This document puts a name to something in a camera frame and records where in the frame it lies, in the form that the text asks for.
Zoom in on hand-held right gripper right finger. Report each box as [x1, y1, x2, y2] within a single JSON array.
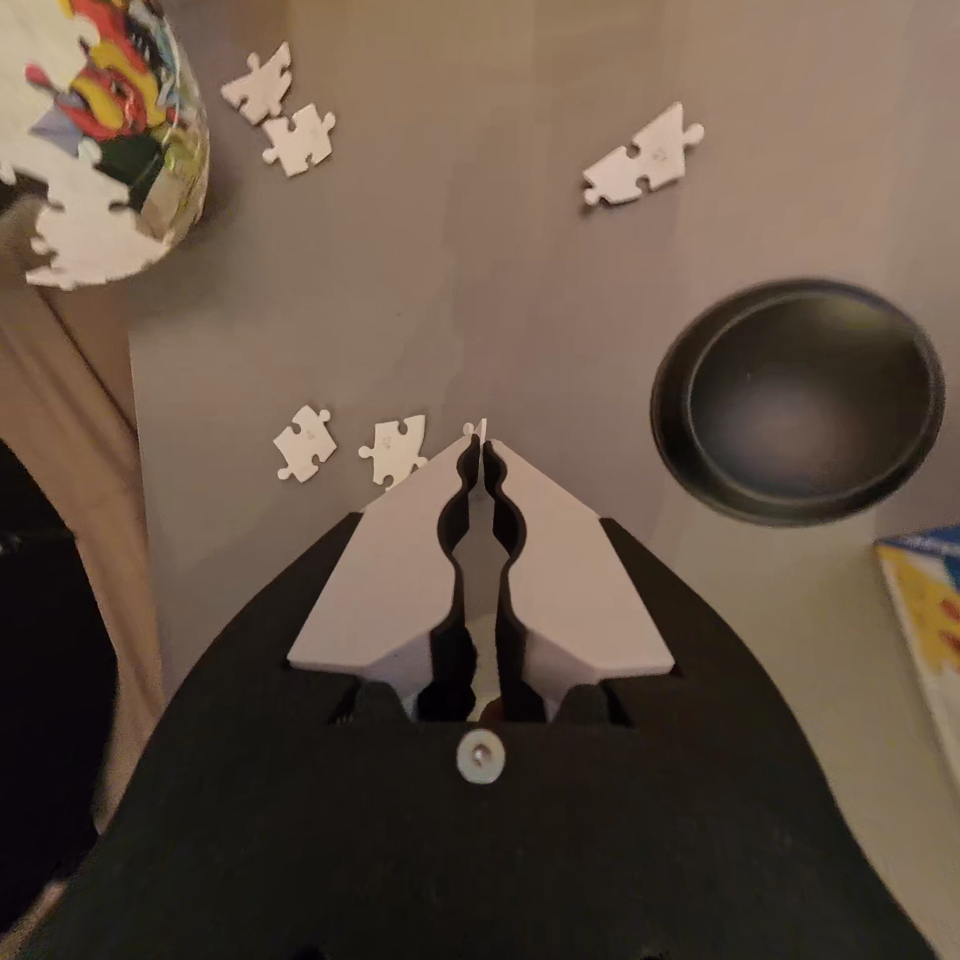
[[482, 439, 676, 723]]

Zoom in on partly built puzzle ball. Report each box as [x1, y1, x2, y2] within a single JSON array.
[[0, 0, 211, 292]]

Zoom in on black round ball stand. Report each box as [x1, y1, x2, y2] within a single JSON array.
[[648, 277, 948, 528]]

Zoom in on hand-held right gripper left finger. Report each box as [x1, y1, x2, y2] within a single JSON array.
[[285, 435, 481, 711]]

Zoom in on joined white puzzle pieces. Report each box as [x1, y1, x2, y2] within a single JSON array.
[[462, 417, 490, 489]]

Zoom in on white puzzle piece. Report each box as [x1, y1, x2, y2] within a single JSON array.
[[219, 41, 294, 127], [272, 405, 339, 483], [357, 414, 430, 492], [261, 102, 337, 179], [581, 101, 706, 210]]

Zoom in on white loose puzzle piece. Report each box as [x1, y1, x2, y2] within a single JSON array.
[[581, 101, 706, 210]]

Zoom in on blue puzzle box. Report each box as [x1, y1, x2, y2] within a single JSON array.
[[873, 525, 960, 789]]

